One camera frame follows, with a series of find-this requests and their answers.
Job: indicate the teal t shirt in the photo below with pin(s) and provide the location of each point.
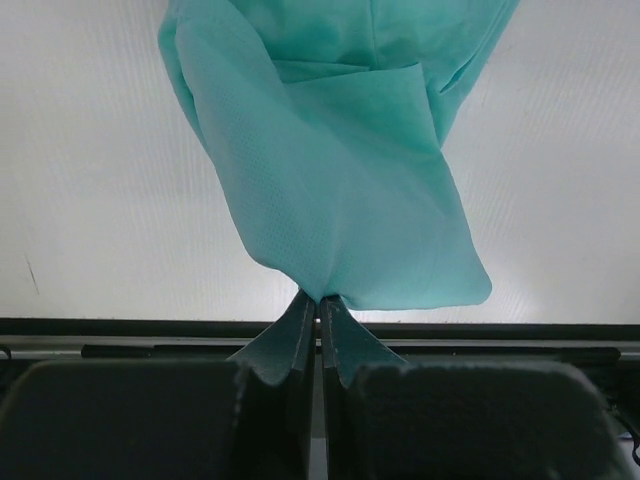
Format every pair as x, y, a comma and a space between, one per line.
325, 122

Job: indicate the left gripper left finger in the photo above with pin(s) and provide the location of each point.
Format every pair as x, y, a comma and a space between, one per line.
247, 417

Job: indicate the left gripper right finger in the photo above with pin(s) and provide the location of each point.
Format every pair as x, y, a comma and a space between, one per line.
480, 414

